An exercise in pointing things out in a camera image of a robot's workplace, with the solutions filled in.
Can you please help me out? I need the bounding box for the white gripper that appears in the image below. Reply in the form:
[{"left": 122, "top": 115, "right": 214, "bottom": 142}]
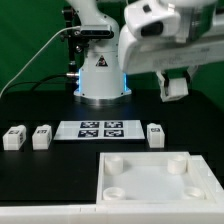
[{"left": 118, "top": 16, "right": 224, "bottom": 102}]

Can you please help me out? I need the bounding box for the white square tabletop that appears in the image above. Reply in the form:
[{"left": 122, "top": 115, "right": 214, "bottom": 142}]
[{"left": 96, "top": 152, "right": 215, "bottom": 205}]

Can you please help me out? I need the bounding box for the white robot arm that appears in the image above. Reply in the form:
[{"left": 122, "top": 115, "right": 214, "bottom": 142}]
[{"left": 66, "top": 0, "right": 224, "bottom": 105}]

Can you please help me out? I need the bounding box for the white obstacle fence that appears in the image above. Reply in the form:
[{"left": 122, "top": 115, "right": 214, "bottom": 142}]
[{"left": 0, "top": 154, "right": 224, "bottom": 224}]

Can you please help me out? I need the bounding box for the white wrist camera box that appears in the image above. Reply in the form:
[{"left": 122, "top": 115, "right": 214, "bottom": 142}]
[{"left": 124, "top": 0, "right": 181, "bottom": 39}]

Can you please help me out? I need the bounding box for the black camera on stand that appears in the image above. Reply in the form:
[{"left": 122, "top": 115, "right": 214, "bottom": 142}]
[{"left": 60, "top": 6, "right": 114, "bottom": 80}]

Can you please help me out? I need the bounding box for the white marker base plate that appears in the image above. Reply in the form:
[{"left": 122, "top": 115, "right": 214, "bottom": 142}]
[{"left": 54, "top": 120, "right": 145, "bottom": 140}]

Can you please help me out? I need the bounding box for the black cable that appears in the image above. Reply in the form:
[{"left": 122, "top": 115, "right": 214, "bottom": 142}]
[{"left": 0, "top": 74, "right": 73, "bottom": 98}]

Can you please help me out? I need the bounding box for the white cable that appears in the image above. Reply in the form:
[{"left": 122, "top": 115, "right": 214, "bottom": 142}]
[{"left": 0, "top": 25, "right": 82, "bottom": 98}]

